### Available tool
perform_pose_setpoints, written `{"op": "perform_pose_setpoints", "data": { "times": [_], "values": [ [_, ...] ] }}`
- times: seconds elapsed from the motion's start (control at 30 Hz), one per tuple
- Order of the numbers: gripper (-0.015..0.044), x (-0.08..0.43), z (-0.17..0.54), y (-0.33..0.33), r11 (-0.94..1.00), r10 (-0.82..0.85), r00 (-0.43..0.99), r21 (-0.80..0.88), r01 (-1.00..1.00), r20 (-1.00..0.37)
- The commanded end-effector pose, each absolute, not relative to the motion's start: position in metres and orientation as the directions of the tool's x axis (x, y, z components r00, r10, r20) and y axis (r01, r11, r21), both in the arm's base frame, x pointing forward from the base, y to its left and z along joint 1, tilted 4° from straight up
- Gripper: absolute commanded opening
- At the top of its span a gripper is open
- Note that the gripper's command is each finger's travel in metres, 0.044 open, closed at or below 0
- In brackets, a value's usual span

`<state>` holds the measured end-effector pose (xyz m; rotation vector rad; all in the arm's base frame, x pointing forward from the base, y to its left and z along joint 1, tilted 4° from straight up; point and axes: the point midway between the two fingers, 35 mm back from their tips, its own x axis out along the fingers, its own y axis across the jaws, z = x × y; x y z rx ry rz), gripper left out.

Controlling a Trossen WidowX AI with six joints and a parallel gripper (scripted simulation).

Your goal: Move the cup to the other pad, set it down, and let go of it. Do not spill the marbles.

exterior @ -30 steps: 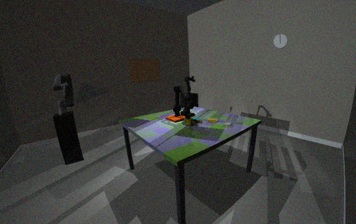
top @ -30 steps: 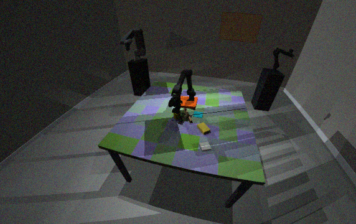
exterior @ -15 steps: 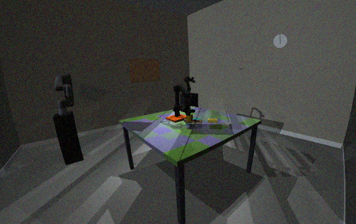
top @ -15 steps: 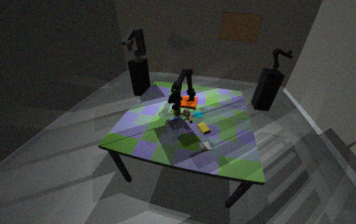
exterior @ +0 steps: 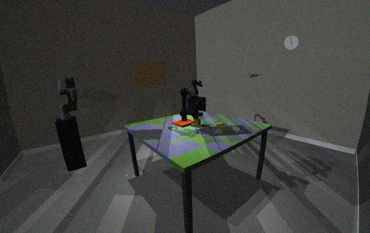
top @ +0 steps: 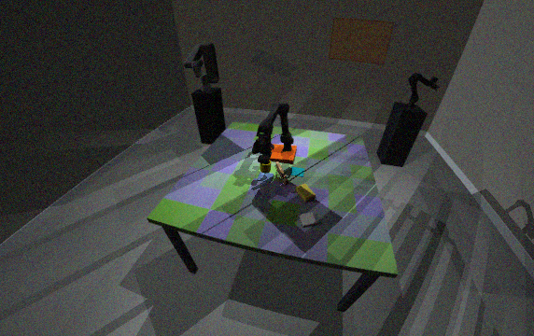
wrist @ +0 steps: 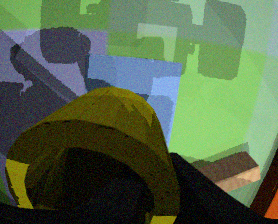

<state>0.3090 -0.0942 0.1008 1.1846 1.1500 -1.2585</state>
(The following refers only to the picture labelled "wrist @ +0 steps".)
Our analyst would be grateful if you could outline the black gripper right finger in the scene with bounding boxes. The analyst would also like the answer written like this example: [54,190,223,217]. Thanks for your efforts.
[168,152,278,224]

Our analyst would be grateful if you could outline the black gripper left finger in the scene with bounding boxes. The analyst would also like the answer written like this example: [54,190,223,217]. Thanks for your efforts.
[0,165,147,224]

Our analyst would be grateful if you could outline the tan and brown striped flat bar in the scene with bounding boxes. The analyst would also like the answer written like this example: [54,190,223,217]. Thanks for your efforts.
[198,151,260,193]

